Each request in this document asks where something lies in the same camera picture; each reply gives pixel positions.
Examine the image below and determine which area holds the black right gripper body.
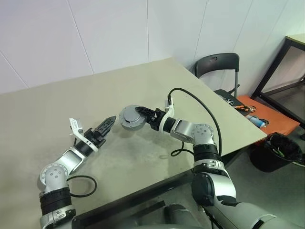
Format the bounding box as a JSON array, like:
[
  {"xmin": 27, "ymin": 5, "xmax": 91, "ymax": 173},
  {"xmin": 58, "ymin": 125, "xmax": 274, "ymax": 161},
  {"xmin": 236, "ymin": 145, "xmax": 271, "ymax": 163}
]
[{"xmin": 149, "ymin": 108, "xmax": 164, "ymax": 131}]

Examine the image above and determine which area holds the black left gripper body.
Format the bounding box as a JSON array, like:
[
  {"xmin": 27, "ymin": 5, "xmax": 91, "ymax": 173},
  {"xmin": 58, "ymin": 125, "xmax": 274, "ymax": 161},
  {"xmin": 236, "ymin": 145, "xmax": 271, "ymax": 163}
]
[{"xmin": 83, "ymin": 127, "xmax": 107, "ymax": 149}]

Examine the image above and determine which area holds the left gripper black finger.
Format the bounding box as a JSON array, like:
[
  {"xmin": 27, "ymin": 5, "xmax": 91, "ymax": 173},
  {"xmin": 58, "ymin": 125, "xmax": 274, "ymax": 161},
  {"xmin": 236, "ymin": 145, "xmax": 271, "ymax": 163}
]
[
  {"xmin": 101, "ymin": 123, "xmax": 115, "ymax": 141},
  {"xmin": 96, "ymin": 115, "xmax": 117, "ymax": 134}
]

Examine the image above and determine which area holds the grey gear plate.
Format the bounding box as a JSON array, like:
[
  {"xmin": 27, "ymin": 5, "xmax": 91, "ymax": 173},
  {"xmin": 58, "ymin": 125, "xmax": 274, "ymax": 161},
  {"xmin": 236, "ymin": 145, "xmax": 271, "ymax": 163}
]
[{"xmin": 118, "ymin": 104, "xmax": 144, "ymax": 125}]

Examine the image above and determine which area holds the silver spoked wheel part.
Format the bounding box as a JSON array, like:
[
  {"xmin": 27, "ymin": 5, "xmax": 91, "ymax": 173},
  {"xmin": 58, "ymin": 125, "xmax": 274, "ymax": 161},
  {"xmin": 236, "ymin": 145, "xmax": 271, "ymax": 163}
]
[{"xmin": 220, "ymin": 95, "xmax": 235, "ymax": 106}]

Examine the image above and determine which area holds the black folding chair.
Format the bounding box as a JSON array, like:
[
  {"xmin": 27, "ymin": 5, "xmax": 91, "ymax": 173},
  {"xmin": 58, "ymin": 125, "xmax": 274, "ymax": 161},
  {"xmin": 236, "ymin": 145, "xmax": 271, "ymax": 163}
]
[{"xmin": 193, "ymin": 52, "xmax": 251, "ymax": 118}]

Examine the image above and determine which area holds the dark rounded shape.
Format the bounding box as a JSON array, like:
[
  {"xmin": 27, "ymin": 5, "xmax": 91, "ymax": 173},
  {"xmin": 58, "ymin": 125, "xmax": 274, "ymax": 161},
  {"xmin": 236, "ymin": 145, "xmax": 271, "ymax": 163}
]
[{"xmin": 163, "ymin": 203, "xmax": 189, "ymax": 229}]

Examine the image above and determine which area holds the blue spray can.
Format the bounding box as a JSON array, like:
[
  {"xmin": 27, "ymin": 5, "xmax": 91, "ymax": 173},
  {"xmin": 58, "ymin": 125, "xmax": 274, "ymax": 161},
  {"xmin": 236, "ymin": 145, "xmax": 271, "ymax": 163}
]
[{"xmin": 246, "ymin": 114, "xmax": 270, "ymax": 129}]

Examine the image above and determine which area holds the grey robot torso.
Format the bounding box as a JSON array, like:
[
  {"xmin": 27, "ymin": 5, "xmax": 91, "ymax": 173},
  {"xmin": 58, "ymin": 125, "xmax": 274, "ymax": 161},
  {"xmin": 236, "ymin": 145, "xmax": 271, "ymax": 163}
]
[{"xmin": 114, "ymin": 214, "xmax": 215, "ymax": 229}]

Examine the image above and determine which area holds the orange stool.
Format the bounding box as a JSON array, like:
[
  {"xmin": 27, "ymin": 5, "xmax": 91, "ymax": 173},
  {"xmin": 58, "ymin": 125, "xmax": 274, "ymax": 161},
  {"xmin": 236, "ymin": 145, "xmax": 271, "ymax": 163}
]
[{"xmin": 236, "ymin": 94, "xmax": 300, "ymax": 146}]

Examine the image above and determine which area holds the black waste bin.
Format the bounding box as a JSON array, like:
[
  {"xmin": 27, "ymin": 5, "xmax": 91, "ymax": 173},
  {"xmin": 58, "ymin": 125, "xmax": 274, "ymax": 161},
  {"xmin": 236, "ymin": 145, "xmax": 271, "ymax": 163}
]
[{"xmin": 250, "ymin": 132, "xmax": 305, "ymax": 173}]

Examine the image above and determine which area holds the dark framed side table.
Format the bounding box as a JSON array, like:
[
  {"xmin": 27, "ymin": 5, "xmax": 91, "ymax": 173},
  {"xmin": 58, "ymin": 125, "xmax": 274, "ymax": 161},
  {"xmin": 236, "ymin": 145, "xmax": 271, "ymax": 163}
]
[{"xmin": 251, "ymin": 32, "xmax": 305, "ymax": 130}]

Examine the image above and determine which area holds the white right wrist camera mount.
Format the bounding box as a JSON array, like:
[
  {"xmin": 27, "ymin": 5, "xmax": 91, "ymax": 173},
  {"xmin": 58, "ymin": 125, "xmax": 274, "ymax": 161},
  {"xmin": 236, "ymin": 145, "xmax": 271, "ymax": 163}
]
[{"xmin": 158, "ymin": 96, "xmax": 176, "ymax": 135}]

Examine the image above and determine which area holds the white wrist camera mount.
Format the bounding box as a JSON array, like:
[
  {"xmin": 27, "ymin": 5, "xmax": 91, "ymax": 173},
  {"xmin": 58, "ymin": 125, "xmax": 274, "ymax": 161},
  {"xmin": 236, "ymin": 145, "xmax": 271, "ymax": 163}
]
[
  {"xmin": 68, "ymin": 117, "xmax": 99, "ymax": 154},
  {"xmin": 158, "ymin": 96, "xmax": 176, "ymax": 135}
]

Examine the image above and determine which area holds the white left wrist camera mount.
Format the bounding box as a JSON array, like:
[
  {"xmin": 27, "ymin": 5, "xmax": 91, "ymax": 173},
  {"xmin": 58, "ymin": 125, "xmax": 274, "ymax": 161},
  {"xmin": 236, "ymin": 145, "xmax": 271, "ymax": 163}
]
[{"xmin": 68, "ymin": 117, "xmax": 99, "ymax": 154}]

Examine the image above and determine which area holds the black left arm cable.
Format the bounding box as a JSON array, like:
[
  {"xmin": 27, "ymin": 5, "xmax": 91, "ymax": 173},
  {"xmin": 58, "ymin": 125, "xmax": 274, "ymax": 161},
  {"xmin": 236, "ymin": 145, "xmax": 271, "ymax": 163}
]
[{"xmin": 67, "ymin": 128, "xmax": 98, "ymax": 198}]

